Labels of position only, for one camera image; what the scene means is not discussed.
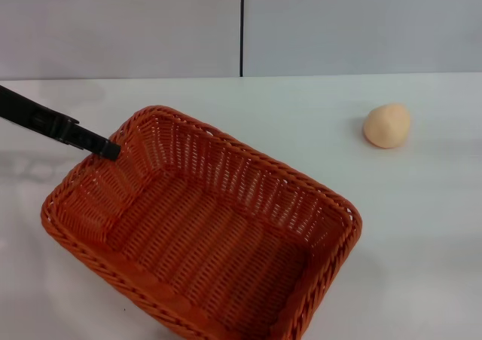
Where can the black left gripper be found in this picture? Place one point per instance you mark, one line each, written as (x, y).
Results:
(26, 112)

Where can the orange woven plastic basket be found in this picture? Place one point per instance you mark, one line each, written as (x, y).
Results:
(211, 242)

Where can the pale round bread bun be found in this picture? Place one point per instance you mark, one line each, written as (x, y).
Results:
(386, 126)

